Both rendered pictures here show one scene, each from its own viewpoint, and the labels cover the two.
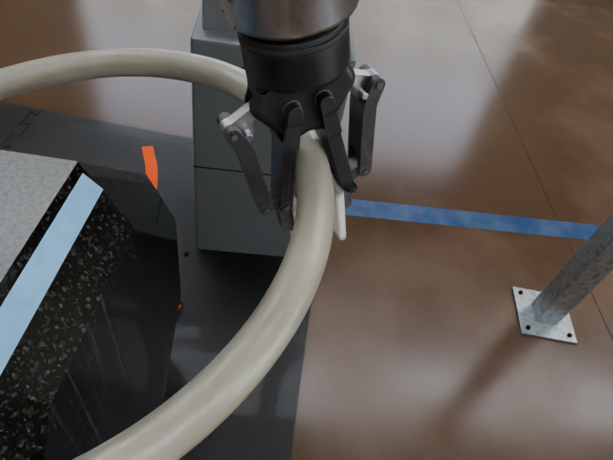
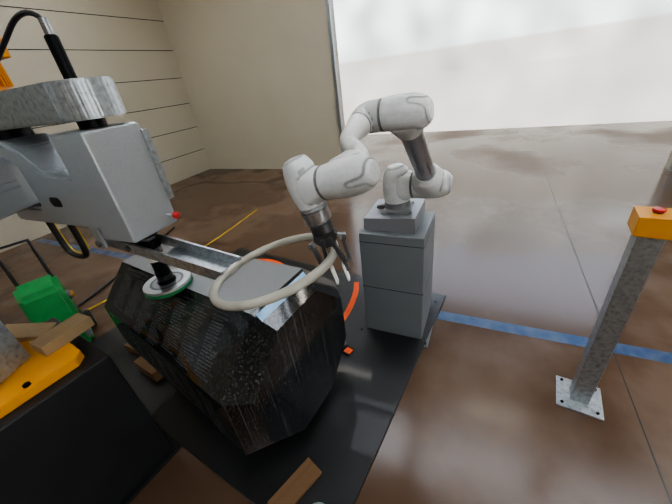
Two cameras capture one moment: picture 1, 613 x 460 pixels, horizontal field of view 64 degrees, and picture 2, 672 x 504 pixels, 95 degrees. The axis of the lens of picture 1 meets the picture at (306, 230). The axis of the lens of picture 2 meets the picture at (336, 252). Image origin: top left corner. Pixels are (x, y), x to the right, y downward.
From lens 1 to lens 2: 0.71 m
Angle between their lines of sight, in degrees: 34
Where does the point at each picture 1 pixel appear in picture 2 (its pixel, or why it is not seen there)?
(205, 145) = (366, 276)
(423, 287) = (489, 364)
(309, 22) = (315, 222)
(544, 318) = (575, 397)
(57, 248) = not seen: hidden behind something
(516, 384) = (544, 433)
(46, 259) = not seen: hidden behind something
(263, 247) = (397, 330)
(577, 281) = (586, 368)
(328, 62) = (323, 230)
